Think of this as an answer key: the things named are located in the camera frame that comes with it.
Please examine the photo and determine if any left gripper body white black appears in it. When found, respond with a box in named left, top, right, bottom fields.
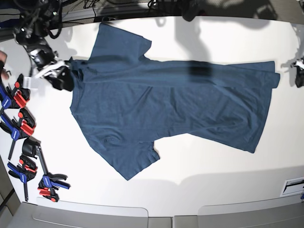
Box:
left=291, top=57, right=304, bottom=71

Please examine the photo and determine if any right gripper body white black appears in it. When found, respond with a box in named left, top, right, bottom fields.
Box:
left=33, top=59, right=70, bottom=79

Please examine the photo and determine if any dark blue T-shirt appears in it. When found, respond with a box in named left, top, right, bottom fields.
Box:
left=70, top=24, right=280, bottom=180

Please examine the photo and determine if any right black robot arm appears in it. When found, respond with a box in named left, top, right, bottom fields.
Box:
left=13, top=0, right=74, bottom=91

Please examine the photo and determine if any person hand at edge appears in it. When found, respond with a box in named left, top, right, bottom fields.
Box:
left=0, top=51, right=10, bottom=80

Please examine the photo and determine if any top blue red bar clamp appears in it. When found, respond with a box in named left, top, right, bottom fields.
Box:
left=0, top=74, right=30, bottom=115

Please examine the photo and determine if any blue red bar clamp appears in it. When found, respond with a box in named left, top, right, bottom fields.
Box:
left=7, top=154, right=38, bottom=202
left=22, top=138, right=70, bottom=202
left=0, top=108, right=36, bottom=161
left=0, top=74, right=30, bottom=115

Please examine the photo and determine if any bottom blue red bar clamp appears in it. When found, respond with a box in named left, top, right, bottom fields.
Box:
left=22, top=138, right=70, bottom=202

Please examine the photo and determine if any right grey chair back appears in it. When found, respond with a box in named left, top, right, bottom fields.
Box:
left=172, top=195, right=304, bottom=228

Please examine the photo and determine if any grey chair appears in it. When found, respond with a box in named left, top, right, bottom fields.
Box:
left=172, top=195, right=304, bottom=228
left=9, top=197, right=172, bottom=228

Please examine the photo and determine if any left grey chair back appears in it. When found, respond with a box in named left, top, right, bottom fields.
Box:
left=9, top=197, right=172, bottom=228

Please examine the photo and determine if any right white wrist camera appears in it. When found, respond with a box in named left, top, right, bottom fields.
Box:
left=22, top=76, right=40, bottom=90

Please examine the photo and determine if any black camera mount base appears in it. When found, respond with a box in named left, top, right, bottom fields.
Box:
left=181, top=0, right=205, bottom=22

